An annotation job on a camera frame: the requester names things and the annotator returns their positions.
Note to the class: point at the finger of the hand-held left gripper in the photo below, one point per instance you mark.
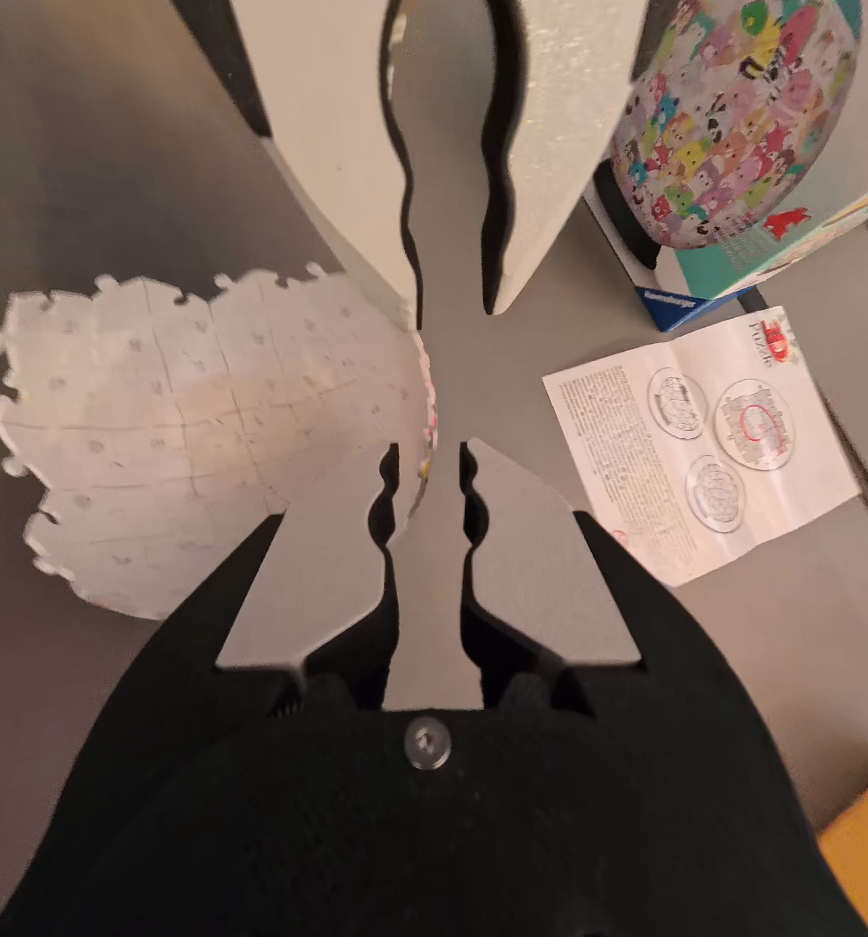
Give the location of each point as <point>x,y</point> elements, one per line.
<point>324,110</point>
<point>566,95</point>

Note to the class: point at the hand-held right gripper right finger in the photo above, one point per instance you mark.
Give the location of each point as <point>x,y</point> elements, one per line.
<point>544,578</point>

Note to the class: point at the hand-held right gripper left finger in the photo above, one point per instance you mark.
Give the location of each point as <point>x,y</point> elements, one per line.
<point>309,578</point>

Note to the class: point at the partly built puzzle ball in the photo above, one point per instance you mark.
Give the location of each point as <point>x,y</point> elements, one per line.
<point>185,439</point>

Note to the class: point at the colourful puzzle box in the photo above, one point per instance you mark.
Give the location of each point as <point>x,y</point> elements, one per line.
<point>734,146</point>

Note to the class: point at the white instruction leaflet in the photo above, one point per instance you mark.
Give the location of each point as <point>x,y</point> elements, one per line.
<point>624,476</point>

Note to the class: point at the yellow plastic bin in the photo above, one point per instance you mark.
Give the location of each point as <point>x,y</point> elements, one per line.
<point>866,864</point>

